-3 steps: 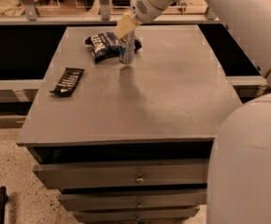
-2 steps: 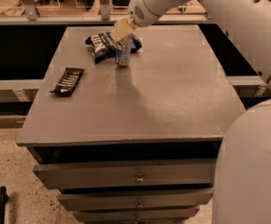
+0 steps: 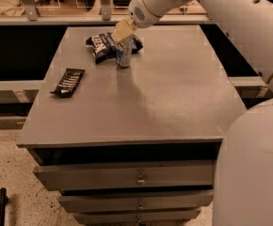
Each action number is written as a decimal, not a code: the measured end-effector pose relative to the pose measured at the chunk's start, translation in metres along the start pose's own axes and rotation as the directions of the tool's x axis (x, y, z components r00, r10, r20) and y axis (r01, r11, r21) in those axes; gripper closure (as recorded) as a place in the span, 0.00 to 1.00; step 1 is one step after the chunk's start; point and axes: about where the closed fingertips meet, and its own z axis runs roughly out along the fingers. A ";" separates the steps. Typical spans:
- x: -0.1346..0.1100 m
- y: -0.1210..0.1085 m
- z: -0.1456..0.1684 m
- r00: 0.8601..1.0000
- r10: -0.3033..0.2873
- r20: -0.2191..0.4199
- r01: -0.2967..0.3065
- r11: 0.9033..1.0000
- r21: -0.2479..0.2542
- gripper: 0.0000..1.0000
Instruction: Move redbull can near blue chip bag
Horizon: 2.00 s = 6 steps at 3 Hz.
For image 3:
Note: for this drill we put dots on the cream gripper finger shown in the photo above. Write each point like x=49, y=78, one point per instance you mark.
x=124, y=29

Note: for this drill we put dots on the redbull can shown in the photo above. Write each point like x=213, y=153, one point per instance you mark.
x=123, y=52

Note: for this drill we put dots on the bottom grey drawer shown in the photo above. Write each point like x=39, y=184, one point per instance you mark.
x=137, y=217

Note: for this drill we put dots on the top grey drawer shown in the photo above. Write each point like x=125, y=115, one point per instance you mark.
x=126, y=175

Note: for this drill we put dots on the grey drawer cabinet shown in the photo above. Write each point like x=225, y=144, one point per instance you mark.
x=173, y=103

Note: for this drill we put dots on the grey drawer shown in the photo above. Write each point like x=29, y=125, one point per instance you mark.
x=143, y=201
x=126, y=175
x=137, y=217

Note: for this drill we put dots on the blue chip bag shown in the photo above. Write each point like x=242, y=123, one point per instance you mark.
x=103, y=46

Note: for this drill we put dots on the black snack bar wrapper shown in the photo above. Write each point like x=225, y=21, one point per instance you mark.
x=68, y=83

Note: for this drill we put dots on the black pole bottom left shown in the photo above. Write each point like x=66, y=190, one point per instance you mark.
x=3, y=204

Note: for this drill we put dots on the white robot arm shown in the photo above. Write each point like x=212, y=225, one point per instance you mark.
x=243, y=190

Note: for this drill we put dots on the middle grey drawer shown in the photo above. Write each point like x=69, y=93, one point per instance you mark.
x=143, y=201

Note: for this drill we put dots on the grey railing with posts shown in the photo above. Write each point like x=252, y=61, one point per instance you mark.
x=61, y=11

